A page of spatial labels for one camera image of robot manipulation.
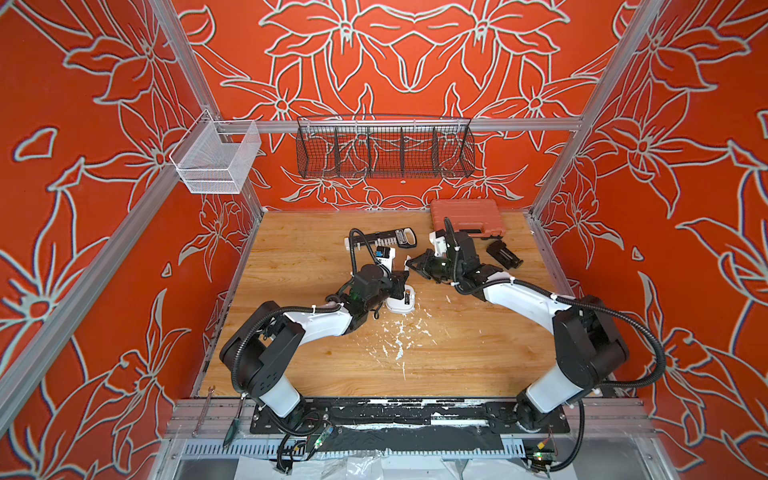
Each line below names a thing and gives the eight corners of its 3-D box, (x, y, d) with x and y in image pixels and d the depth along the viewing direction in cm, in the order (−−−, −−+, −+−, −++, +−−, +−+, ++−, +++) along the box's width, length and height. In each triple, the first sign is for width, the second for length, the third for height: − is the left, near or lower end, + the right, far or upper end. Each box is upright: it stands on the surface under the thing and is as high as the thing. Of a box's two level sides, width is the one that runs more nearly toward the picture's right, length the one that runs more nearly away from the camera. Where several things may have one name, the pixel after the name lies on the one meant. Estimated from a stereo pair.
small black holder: (507, 273, 103) (511, 268, 101) (484, 249, 110) (486, 244, 108) (520, 266, 105) (523, 260, 103) (496, 243, 112) (499, 238, 109)
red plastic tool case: (435, 241, 112) (437, 231, 108) (430, 208, 124) (431, 198, 120) (503, 241, 112) (507, 231, 108) (491, 207, 124) (495, 198, 120)
